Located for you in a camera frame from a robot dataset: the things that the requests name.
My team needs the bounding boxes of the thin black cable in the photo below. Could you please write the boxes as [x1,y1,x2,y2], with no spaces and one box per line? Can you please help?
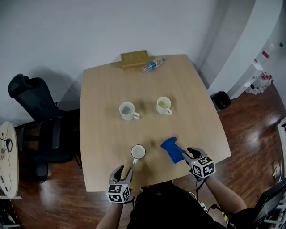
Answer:
[0,122,14,193]

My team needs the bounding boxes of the red and white bags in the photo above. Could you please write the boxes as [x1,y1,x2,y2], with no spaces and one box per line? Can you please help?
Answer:
[247,71,273,95]

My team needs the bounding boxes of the white power strip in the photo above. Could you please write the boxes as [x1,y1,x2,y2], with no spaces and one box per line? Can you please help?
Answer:
[198,201,209,213]

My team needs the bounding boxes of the person's left forearm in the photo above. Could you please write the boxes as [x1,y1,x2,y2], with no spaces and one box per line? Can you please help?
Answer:
[95,202,125,229]

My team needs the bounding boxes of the red label plastic bottle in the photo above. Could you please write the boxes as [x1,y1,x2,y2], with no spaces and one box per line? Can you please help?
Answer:
[260,42,276,66]

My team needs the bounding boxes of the clear plastic water bottle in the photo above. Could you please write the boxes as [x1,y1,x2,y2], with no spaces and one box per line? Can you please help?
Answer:
[141,57,166,73]

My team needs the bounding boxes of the wooden box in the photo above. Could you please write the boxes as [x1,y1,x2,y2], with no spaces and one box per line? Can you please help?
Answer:
[120,50,150,70]

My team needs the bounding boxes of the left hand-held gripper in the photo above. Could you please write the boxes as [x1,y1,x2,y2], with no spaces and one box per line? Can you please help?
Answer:
[106,165,134,204]

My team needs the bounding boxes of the black monitor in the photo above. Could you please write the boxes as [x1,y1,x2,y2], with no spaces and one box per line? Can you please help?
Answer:
[252,185,286,225]

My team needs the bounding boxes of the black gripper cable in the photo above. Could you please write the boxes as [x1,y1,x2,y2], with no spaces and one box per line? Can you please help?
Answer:
[194,178,207,203]

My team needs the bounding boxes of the blue cloth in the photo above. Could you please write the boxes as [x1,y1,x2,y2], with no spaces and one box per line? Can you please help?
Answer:
[160,136,187,164]

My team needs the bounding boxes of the black office chair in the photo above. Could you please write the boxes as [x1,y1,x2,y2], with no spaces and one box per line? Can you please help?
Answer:
[8,73,81,184]

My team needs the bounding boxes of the person's black clothing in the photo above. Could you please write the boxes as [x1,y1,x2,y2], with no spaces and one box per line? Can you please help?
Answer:
[126,180,257,229]

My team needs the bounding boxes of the white mug with dark rim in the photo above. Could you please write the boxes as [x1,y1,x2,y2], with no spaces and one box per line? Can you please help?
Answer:
[130,144,147,165]

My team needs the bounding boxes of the cream mug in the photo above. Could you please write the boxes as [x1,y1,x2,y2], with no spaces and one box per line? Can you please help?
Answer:
[156,96,173,116]

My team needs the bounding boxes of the person's right forearm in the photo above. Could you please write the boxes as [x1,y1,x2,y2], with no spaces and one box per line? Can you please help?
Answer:
[204,176,248,216]

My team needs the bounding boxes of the black waste bin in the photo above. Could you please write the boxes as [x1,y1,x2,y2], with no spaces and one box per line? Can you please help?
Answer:
[214,91,232,110]

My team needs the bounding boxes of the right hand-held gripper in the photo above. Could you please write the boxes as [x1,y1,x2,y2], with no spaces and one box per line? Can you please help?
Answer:
[181,147,216,179]

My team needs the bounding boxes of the round white side table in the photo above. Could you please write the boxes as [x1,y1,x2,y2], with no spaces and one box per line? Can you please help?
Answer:
[0,121,23,200]

